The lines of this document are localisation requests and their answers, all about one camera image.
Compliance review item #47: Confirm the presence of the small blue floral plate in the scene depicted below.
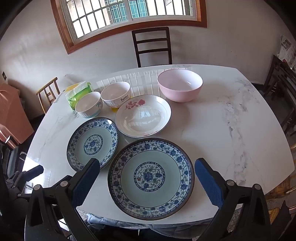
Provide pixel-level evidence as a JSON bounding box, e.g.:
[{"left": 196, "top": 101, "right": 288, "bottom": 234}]
[{"left": 66, "top": 117, "right": 119, "bottom": 172}]

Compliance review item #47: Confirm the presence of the white bowl blue band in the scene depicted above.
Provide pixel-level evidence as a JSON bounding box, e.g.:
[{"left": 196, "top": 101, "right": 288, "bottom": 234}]
[{"left": 75, "top": 91, "right": 103, "bottom": 118}]

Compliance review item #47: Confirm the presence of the white rabbit bowl pink band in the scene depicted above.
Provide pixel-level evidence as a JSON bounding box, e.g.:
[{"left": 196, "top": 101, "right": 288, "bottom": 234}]
[{"left": 101, "top": 81, "right": 132, "bottom": 108}]

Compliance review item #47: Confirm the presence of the white plate with pink rose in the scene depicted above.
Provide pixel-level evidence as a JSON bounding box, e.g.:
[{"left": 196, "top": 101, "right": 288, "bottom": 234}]
[{"left": 115, "top": 95, "right": 171, "bottom": 138}]

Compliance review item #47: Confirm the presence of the wood framed window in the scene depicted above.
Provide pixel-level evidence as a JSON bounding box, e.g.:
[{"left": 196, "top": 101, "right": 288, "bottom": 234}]
[{"left": 50, "top": 0, "right": 207, "bottom": 54}]

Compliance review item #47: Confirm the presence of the dark wooden chair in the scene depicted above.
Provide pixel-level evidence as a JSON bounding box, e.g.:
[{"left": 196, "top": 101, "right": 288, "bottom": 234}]
[{"left": 131, "top": 26, "right": 173, "bottom": 68}]

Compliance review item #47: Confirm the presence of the green tissue pack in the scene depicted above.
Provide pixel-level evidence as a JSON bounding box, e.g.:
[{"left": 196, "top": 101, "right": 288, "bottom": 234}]
[{"left": 66, "top": 81, "right": 93, "bottom": 110}]

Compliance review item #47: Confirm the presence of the pink covered cabinet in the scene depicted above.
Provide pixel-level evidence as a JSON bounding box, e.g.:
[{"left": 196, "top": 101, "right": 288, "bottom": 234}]
[{"left": 0, "top": 83, "right": 34, "bottom": 144}]

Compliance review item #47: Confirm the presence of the newspaper bundle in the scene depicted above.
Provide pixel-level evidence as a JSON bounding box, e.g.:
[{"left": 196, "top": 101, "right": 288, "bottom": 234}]
[{"left": 277, "top": 35, "right": 296, "bottom": 69}]

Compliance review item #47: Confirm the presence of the large pink bowl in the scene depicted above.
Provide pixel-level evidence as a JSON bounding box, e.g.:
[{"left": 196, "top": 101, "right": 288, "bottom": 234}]
[{"left": 157, "top": 69, "right": 203, "bottom": 103}]

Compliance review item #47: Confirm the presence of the large blue floral plate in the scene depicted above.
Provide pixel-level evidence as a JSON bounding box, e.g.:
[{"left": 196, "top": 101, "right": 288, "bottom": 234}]
[{"left": 107, "top": 138, "right": 195, "bottom": 220}]

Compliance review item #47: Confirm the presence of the light wooden chair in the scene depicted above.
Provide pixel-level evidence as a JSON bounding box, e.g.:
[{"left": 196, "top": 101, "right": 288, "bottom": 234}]
[{"left": 36, "top": 77, "right": 61, "bottom": 114}]

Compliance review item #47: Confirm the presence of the black mesh chair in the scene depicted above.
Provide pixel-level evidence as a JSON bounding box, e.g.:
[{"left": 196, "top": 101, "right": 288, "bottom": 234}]
[{"left": 1, "top": 136, "right": 27, "bottom": 180}]

